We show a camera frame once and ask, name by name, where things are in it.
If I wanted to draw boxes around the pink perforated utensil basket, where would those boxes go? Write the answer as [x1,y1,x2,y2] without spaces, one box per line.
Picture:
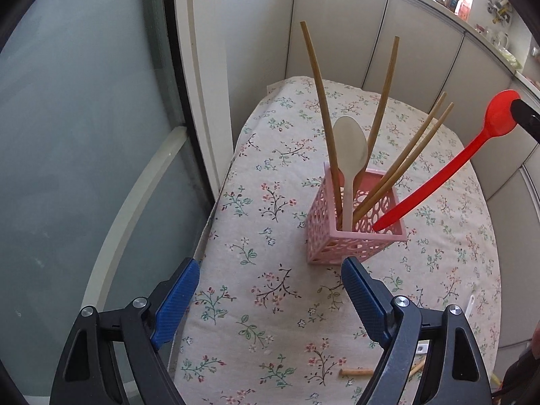
[306,164,407,265]

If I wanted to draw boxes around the white lower cabinets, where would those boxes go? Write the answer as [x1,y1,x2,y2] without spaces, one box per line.
[286,0,539,347]

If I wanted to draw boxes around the right hand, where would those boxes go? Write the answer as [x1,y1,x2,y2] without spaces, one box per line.
[531,327,540,354]

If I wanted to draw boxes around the red plastic spoon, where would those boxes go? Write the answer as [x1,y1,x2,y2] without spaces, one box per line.
[373,90,521,231]

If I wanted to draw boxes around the wooden chopstick on table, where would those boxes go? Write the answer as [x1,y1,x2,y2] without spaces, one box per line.
[340,357,426,378]

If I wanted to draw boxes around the wooden chopstick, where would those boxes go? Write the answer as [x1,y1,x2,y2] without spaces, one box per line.
[300,20,342,221]
[340,357,426,378]
[353,37,400,191]
[352,92,447,218]
[352,103,454,226]

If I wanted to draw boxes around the white plastic spoon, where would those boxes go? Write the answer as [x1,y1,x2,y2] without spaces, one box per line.
[333,116,368,231]

